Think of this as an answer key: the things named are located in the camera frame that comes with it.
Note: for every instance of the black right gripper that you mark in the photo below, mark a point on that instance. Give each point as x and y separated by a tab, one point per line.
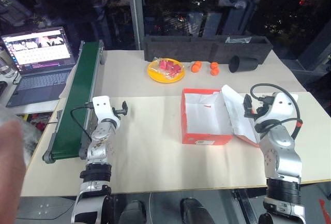
261	112

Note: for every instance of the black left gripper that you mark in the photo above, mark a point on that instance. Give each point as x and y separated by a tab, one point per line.
117	112

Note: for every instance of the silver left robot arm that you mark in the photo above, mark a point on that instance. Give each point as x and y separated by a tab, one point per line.
99	141

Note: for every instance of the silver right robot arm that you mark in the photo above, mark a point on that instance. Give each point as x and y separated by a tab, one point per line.
283	156

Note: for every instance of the orange cardboard box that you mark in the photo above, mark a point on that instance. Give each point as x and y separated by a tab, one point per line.
207	120

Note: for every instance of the green conveyor belt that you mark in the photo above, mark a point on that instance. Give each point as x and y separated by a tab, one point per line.
77	99

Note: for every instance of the person's bare hand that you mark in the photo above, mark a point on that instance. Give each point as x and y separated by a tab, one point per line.
10	172

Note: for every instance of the black cup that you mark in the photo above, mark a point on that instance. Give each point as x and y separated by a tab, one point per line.
244	65

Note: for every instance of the yellow plate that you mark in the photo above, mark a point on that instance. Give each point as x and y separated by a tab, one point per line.
165	77

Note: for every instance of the orange fruit cluster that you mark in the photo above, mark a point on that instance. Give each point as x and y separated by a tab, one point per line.
196	67
214	68

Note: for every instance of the red pieces in clear bag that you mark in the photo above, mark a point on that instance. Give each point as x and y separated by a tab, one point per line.
169	67

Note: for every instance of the clear plastic packet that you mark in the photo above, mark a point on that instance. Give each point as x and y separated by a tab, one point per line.
238	40

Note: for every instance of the black foam tray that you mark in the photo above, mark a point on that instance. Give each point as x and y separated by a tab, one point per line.
181	49

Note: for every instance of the open grey laptop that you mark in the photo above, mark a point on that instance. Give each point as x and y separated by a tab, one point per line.
41	68

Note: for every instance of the black metal strut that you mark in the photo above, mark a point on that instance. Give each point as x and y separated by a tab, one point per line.
244	206

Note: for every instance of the grey fuzzy item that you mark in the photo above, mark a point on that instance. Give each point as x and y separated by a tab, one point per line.
31	138

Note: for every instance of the small dark rounded shape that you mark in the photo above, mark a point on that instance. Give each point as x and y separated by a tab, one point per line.
265	218

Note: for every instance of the clear glass jar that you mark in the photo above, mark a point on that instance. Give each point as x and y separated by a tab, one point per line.
6	66

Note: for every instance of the grey metal plate with screws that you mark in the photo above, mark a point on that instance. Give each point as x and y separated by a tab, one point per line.
44	207

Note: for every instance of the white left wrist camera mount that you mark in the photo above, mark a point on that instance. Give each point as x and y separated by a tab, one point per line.
102	108

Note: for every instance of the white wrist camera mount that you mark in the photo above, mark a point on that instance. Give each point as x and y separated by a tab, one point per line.
102	108
282	107

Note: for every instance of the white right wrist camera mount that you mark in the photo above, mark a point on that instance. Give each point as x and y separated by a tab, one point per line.
282	107

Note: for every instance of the grey window frame post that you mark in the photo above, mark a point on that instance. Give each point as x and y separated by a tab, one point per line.
135	14

